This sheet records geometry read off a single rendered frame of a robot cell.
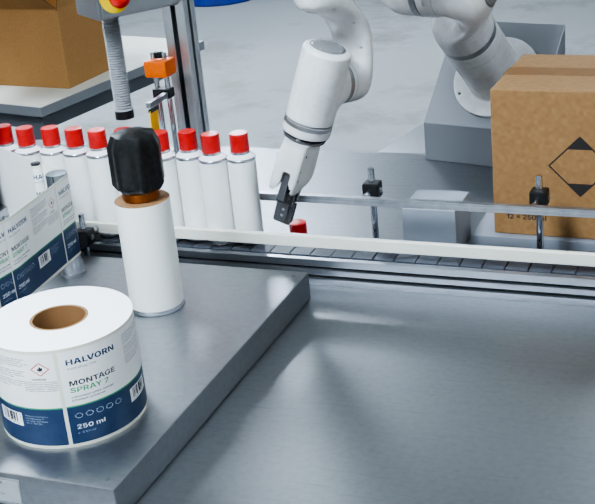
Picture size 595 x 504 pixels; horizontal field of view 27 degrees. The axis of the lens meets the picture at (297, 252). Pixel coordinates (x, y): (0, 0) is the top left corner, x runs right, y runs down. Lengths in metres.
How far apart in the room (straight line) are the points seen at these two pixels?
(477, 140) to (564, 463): 1.17
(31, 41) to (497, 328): 2.28
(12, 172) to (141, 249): 0.47
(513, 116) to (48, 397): 0.98
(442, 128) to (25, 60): 1.66
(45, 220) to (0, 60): 1.97
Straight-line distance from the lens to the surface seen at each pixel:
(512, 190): 2.27
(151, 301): 2.02
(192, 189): 2.26
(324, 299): 2.13
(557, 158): 2.23
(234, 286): 2.10
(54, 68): 3.92
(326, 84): 2.07
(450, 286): 2.12
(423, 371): 1.88
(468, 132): 2.71
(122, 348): 1.68
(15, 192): 2.39
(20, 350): 1.66
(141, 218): 1.96
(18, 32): 3.97
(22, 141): 2.41
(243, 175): 2.21
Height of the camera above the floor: 1.73
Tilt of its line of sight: 23 degrees down
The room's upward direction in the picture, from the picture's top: 6 degrees counter-clockwise
